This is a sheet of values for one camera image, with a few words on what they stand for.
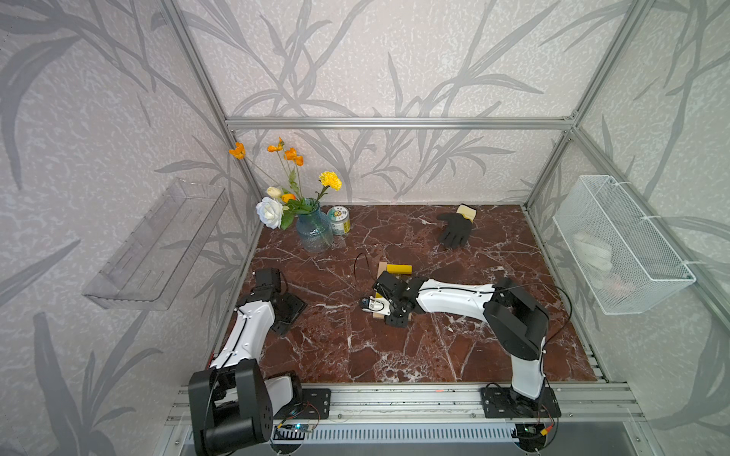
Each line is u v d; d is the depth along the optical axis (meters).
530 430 0.74
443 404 0.75
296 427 0.71
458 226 1.16
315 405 0.73
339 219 1.05
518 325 0.48
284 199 0.82
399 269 1.01
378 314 0.81
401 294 0.68
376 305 0.79
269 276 0.70
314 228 0.98
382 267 1.00
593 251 0.77
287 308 0.77
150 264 0.67
